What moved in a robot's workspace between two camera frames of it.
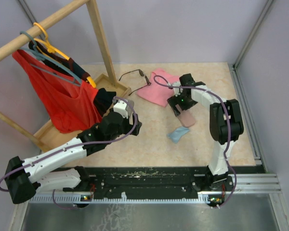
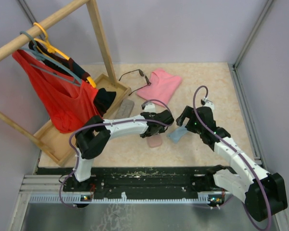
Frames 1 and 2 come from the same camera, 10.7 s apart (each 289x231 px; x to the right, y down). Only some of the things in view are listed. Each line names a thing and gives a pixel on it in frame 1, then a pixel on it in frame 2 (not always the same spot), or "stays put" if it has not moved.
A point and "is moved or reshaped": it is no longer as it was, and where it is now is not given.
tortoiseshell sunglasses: x=142 y=74 stays put
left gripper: x=129 y=126 -> x=142 y=135
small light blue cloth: x=175 y=135 stays put
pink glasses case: x=186 y=117 is moved or reshaped
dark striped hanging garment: x=103 y=97 stays put
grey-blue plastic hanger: x=40 y=56 stays put
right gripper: x=174 y=100 -> x=189 y=112
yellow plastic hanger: x=52 y=49 stays put
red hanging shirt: x=72 y=106 stays put
